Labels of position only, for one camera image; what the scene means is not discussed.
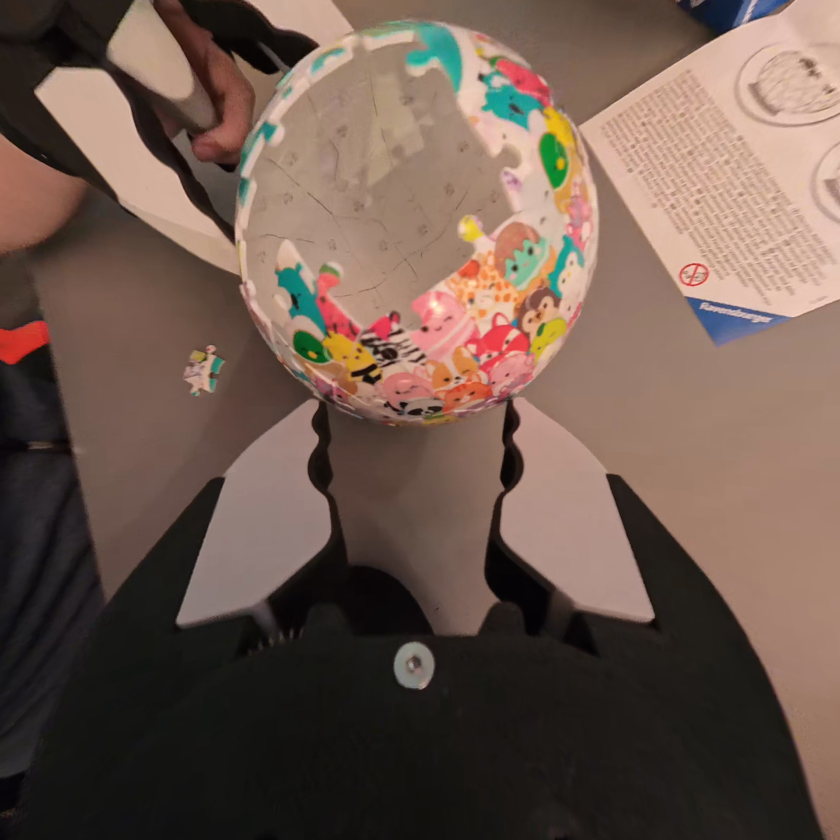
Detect puzzle ball box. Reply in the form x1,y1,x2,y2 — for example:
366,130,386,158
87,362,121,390
676,0,795,35

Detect person's legs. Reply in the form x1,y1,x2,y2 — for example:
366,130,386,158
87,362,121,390
0,262,106,782

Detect orange strap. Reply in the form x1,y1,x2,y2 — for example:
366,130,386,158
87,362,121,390
0,320,51,366

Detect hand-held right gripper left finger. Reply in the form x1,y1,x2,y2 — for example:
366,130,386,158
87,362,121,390
175,399,349,627

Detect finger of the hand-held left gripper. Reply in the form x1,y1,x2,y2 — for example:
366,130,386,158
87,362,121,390
34,62,242,275
180,0,355,74

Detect white instruction sheet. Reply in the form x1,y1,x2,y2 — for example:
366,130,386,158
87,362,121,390
581,0,840,347

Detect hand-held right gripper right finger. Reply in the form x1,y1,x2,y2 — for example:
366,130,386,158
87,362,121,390
486,399,657,623

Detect loose puzzle piece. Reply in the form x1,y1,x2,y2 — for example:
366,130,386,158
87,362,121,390
182,344,227,398

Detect person's left forearm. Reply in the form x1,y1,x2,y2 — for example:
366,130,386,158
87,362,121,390
0,131,89,258

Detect person's left hand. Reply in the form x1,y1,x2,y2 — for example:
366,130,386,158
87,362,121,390
152,0,257,165

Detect colourful puzzle ball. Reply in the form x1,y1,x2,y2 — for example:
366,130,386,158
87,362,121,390
235,20,599,427

